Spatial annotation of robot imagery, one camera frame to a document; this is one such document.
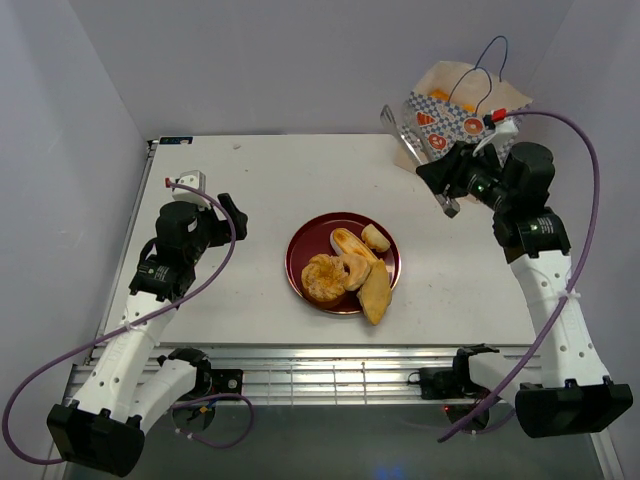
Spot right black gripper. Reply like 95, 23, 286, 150
414, 139, 513, 212

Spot metal tongs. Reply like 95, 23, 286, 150
380, 104, 460, 218

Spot blue checkered paper bag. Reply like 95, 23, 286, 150
398, 35, 532, 162

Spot sugared ring donut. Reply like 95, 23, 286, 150
301, 254, 348, 304

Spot large orange bread slice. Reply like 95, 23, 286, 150
429, 89, 476, 113

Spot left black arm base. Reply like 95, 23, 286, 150
204, 368, 244, 395

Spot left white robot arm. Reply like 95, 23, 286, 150
47, 188, 248, 477

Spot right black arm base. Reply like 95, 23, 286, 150
407, 367, 467, 400

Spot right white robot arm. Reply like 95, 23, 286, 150
416, 142, 633, 438

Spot small pale bread roll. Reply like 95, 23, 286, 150
361, 224, 391, 253

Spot flat tan bread slice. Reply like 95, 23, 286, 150
357, 260, 392, 325

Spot dark red round plate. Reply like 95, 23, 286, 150
284, 212, 401, 315

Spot blue table label sticker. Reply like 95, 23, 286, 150
159, 136, 193, 145

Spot small croissant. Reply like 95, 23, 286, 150
340, 253, 371, 291

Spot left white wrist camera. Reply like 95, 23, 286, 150
165, 170, 210, 209

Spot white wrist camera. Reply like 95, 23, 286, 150
165, 170, 210, 209
473, 108, 519, 156

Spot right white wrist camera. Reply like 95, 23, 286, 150
473, 108, 519, 156

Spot aluminium frame rail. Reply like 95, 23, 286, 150
64, 344, 551, 406

